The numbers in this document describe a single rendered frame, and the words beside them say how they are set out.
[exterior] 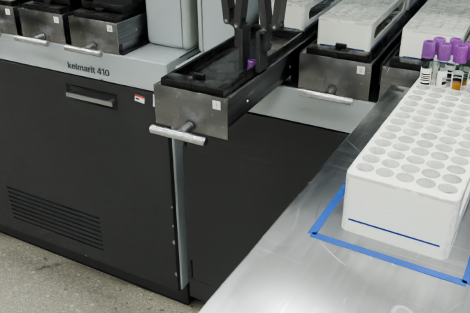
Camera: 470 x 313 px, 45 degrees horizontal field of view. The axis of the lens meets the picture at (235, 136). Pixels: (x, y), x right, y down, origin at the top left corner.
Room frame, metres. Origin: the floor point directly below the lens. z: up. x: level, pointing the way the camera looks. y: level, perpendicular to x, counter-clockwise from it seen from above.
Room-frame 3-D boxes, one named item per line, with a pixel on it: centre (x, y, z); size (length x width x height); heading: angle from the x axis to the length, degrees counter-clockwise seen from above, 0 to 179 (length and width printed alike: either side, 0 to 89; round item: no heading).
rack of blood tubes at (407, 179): (0.55, -0.22, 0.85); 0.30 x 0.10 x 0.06; 150
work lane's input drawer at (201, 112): (1.10, -0.08, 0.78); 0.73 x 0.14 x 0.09; 152
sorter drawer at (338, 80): (1.25, -0.33, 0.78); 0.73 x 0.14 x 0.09; 152
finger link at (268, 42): (0.90, -0.06, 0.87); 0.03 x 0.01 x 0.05; 62
